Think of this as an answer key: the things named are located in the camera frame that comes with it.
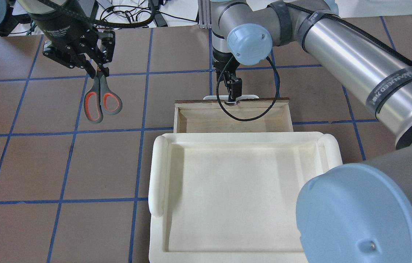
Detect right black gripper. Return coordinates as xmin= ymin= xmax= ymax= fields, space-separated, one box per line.
xmin=212 ymin=50 xmax=242 ymax=103

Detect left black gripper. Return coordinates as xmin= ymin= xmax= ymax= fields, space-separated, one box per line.
xmin=42 ymin=18 xmax=116 ymax=79

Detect orange grey handled scissors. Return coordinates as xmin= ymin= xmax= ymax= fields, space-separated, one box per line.
xmin=83 ymin=68 xmax=123 ymax=124

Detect wooden drawer with white handle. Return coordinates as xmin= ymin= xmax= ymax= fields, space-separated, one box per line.
xmin=173 ymin=95 xmax=294 ymax=133

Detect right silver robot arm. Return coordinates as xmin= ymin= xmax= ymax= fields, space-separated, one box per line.
xmin=210 ymin=0 xmax=412 ymax=263

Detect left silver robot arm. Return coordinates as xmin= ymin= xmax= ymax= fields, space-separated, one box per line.
xmin=0 ymin=0 xmax=115 ymax=79

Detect white plastic tray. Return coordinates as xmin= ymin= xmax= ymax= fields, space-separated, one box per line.
xmin=148 ymin=132 xmax=343 ymax=263

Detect aluminium frame post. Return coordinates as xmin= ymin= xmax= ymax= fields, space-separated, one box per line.
xmin=197 ymin=0 xmax=212 ymax=29

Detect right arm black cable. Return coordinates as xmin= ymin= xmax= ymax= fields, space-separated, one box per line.
xmin=215 ymin=2 xmax=412 ymax=122

